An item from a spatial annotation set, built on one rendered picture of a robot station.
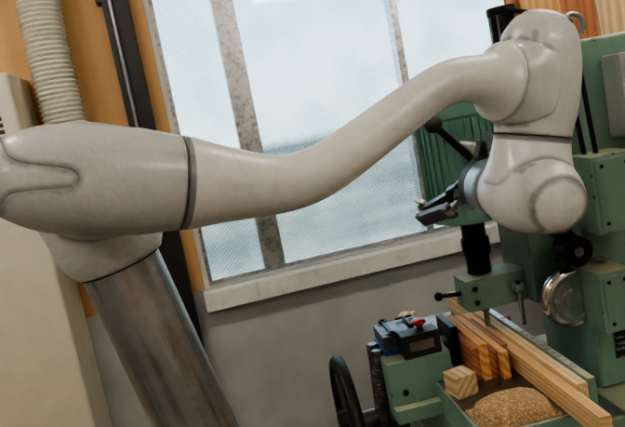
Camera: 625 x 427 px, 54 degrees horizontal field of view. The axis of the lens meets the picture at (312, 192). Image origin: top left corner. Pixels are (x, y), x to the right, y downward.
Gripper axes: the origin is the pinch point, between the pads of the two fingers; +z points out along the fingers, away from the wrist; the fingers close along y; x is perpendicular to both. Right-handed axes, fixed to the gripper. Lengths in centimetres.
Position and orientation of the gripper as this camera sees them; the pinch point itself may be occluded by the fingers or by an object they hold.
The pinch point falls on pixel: (443, 175)
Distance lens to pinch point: 118.6
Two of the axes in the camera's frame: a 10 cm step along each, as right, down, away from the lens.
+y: 6.5, -7.6, 0.1
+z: -1.4, -1.1, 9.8
